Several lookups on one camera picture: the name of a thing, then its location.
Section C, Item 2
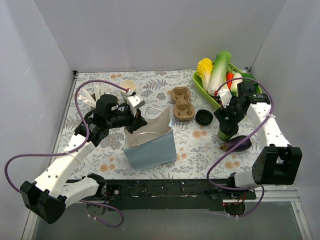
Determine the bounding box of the green paper coffee cup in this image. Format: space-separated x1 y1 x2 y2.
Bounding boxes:
217 128 237 142

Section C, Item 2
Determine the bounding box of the white paper carry bag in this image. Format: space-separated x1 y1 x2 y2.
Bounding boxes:
123 106 177 171

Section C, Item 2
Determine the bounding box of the stack of paper cups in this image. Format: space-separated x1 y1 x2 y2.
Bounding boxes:
119 79 136 101

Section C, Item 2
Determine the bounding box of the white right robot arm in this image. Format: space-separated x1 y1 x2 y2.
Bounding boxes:
214 78 303 199

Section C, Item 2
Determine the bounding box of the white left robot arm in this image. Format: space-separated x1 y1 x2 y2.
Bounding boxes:
20 93 147 224

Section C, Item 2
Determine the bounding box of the green plastic basket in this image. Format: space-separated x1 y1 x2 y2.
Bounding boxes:
193 63 247 110

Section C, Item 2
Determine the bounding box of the stack of black lids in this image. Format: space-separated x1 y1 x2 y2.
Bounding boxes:
195 109 214 126

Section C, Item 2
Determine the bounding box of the purple toy eggplant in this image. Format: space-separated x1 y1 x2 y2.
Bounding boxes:
219 135 252 153

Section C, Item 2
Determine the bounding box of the white toy radish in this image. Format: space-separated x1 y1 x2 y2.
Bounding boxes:
227 72 243 92

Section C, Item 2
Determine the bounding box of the orange toy carrot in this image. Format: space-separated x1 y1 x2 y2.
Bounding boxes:
226 72 234 81

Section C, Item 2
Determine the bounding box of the green toy leafy vegetable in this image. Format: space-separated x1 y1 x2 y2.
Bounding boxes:
241 72 255 81

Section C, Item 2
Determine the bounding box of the brown pulp cup carrier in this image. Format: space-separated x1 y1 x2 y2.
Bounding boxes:
171 86 195 122

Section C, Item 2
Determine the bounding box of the floral patterned table mat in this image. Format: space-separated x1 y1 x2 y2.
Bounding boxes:
70 70 262 180

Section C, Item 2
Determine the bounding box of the green toy napa cabbage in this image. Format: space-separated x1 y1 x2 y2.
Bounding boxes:
207 51 232 96

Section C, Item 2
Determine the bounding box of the yellow toy cabbage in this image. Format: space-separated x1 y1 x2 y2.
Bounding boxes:
197 58 213 91

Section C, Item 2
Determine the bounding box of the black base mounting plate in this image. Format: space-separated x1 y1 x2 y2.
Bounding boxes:
84 179 256 211

